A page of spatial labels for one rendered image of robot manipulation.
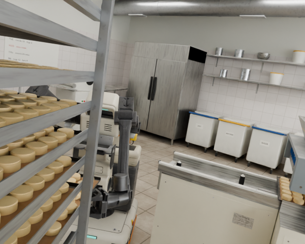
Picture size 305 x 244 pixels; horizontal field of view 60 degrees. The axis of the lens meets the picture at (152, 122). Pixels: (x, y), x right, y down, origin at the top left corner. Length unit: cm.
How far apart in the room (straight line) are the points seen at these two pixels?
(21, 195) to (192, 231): 129
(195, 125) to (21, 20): 515
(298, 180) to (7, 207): 116
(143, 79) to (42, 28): 540
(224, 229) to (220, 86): 457
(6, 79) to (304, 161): 121
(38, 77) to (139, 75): 548
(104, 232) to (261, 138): 365
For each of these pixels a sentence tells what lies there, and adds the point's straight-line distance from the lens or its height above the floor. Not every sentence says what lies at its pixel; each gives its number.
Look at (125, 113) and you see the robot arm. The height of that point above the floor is 123.
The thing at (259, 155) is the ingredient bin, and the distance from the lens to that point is 516.
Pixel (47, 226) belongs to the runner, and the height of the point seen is 105.
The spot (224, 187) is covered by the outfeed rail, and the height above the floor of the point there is 87.
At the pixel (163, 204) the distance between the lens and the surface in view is 178.
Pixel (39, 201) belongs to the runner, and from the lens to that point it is 65.
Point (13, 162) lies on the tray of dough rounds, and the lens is 59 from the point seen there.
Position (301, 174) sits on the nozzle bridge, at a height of 111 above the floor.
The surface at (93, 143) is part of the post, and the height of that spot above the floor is 120.
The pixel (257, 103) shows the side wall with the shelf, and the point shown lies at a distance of 576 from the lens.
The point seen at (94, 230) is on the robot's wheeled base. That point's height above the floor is 28.
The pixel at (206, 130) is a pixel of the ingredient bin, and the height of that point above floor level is 47.
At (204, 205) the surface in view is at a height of 72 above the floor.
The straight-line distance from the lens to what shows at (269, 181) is 190.
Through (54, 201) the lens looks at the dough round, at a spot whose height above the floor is 105.
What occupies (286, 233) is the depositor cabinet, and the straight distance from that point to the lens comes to 148.
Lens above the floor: 145
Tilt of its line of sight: 11 degrees down
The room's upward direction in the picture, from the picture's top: 9 degrees clockwise
